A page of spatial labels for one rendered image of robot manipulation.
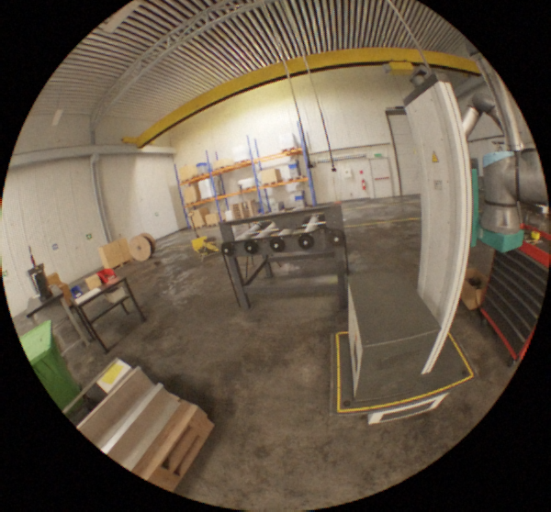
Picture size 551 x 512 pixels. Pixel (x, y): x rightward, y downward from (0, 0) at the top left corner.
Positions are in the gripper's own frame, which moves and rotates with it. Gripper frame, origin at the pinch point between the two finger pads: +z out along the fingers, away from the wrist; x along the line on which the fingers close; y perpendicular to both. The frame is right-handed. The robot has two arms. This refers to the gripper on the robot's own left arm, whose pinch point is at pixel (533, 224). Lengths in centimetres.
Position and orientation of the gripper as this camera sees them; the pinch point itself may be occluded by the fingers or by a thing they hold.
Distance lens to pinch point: 175.4
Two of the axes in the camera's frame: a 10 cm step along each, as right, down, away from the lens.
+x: 1.3, -3.0, 9.5
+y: 9.9, -0.3, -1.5
